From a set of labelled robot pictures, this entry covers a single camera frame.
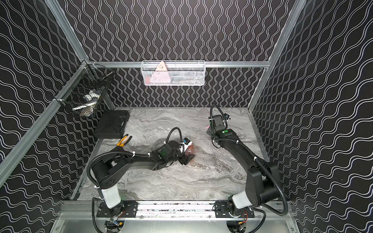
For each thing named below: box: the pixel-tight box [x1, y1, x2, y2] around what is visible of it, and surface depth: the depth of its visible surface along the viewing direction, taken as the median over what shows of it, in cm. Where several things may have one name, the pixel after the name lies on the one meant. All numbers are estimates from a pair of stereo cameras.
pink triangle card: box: [149, 60, 171, 84], surface depth 92 cm
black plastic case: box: [93, 110, 131, 139], surface depth 105 cm
